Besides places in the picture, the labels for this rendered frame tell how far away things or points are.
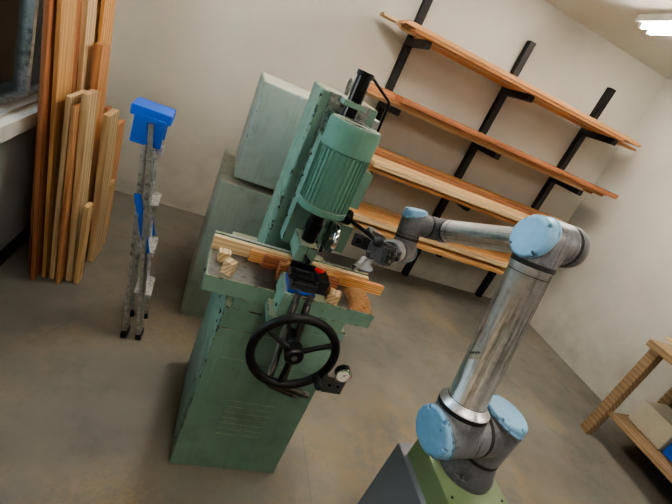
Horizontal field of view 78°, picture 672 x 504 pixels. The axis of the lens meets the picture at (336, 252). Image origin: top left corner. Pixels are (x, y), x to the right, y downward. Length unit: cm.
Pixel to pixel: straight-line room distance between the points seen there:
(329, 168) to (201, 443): 119
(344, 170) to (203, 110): 244
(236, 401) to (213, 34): 269
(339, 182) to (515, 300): 62
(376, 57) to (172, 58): 158
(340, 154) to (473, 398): 80
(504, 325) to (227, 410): 107
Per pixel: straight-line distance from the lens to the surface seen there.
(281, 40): 356
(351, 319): 148
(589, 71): 467
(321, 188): 133
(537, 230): 113
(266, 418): 177
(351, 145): 129
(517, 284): 115
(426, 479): 154
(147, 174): 196
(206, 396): 167
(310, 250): 144
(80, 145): 240
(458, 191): 373
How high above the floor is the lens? 160
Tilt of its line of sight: 22 degrees down
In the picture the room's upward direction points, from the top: 25 degrees clockwise
